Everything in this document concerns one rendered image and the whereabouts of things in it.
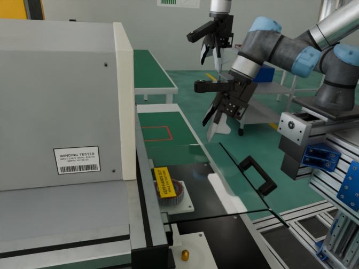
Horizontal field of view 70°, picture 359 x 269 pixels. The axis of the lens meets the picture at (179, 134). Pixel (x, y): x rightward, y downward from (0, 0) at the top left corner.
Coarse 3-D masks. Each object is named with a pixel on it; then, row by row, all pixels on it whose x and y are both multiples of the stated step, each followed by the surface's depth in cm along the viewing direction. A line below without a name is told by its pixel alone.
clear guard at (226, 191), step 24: (192, 144) 64; (216, 144) 64; (168, 168) 54; (192, 168) 54; (216, 168) 55; (240, 168) 57; (192, 192) 47; (216, 192) 48; (240, 192) 48; (168, 216) 42; (192, 216) 42; (216, 216) 43
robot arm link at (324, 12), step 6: (324, 0) 100; (330, 0) 98; (336, 0) 97; (342, 0) 97; (324, 6) 100; (330, 6) 99; (336, 6) 98; (324, 12) 101; (330, 12) 100; (318, 18) 104; (318, 60) 106; (318, 66) 106; (318, 72) 110
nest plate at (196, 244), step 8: (200, 232) 75; (184, 240) 72; (192, 240) 72; (200, 240) 72; (176, 248) 70; (184, 248) 70; (192, 248) 70; (200, 248) 70; (208, 248) 70; (176, 256) 67; (192, 256) 68; (200, 256) 68; (208, 256) 68; (176, 264) 65; (184, 264) 65; (192, 264) 66; (200, 264) 66; (208, 264) 66
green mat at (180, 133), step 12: (144, 120) 151; (156, 120) 152; (168, 120) 153; (180, 120) 154; (144, 132) 136; (156, 132) 137; (168, 132) 138; (180, 132) 139; (156, 144) 126; (168, 144) 127; (180, 144) 127
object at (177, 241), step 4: (168, 224) 59; (172, 224) 64; (168, 228) 58; (172, 228) 63; (176, 228) 63; (168, 232) 57; (172, 232) 57; (176, 232) 62; (168, 236) 57; (172, 236) 58; (176, 236) 61; (168, 240) 58; (172, 240) 58; (176, 240) 60; (180, 240) 60; (172, 244) 58; (176, 244) 59; (180, 244) 60
